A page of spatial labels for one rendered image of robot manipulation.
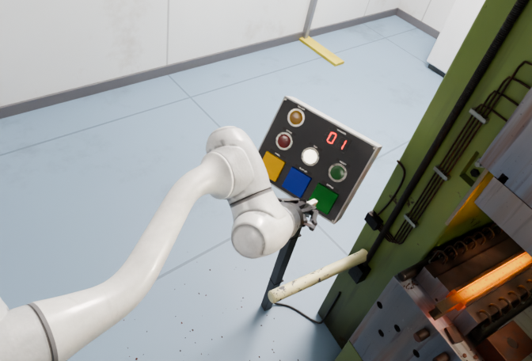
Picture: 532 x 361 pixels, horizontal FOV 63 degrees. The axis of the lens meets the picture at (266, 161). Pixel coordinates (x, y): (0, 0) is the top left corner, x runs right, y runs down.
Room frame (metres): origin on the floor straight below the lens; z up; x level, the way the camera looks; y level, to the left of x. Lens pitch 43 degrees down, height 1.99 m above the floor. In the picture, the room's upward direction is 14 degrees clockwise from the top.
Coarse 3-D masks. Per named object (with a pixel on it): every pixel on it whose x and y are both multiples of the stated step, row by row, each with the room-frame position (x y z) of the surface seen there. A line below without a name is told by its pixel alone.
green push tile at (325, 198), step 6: (318, 186) 0.97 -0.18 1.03; (324, 186) 0.97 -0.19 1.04; (318, 192) 0.96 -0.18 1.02; (324, 192) 0.96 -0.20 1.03; (330, 192) 0.96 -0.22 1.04; (312, 198) 0.95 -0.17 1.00; (318, 198) 0.95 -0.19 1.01; (324, 198) 0.95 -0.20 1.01; (330, 198) 0.95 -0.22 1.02; (336, 198) 0.95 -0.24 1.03; (318, 204) 0.94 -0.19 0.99; (324, 204) 0.94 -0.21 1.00; (330, 204) 0.93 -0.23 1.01; (324, 210) 0.93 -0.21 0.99; (330, 210) 0.93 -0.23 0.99
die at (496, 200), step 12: (492, 180) 0.81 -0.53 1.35; (504, 180) 0.80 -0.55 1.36; (492, 192) 0.79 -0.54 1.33; (504, 192) 0.78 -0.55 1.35; (480, 204) 0.80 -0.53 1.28; (492, 204) 0.78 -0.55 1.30; (504, 204) 0.76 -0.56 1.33; (516, 204) 0.75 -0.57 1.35; (492, 216) 0.77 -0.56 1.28; (504, 216) 0.75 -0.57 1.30; (516, 216) 0.74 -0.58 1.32; (528, 216) 0.72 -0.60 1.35; (504, 228) 0.74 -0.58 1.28; (516, 228) 0.72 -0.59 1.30; (528, 228) 0.71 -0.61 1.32; (516, 240) 0.71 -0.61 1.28; (528, 240) 0.70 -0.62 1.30; (528, 252) 0.69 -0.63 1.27
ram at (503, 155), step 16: (528, 96) 0.84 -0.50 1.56; (528, 112) 0.83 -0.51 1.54; (512, 128) 0.83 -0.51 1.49; (528, 128) 0.81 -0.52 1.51; (496, 144) 0.84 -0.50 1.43; (512, 144) 0.82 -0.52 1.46; (528, 144) 0.80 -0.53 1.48; (480, 160) 0.85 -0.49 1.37; (496, 160) 0.82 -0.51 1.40; (512, 160) 0.80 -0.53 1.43; (528, 160) 0.78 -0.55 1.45; (496, 176) 0.81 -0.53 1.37; (512, 176) 0.78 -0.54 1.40; (528, 176) 0.77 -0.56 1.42; (528, 192) 0.75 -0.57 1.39
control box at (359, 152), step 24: (288, 96) 1.19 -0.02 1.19; (288, 120) 1.12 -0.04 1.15; (312, 120) 1.11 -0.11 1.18; (336, 120) 1.15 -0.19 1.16; (264, 144) 1.09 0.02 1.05; (312, 144) 1.06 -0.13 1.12; (336, 144) 1.05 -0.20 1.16; (360, 144) 1.04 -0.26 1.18; (288, 168) 1.03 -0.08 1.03; (312, 168) 1.02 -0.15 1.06; (360, 168) 0.99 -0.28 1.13; (288, 192) 0.98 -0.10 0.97; (312, 192) 0.97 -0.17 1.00; (336, 192) 0.96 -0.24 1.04; (336, 216) 0.91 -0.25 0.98
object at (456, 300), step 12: (504, 264) 0.87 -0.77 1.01; (516, 264) 0.88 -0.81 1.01; (492, 276) 0.81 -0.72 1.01; (504, 276) 0.82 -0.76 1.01; (468, 288) 0.75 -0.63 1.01; (480, 288) 0.76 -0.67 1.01; (444, 300) 0.68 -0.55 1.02; (456, 300) 0.69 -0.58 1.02; (432, 312) 0.66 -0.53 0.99; (444, 312) 0.67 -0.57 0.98
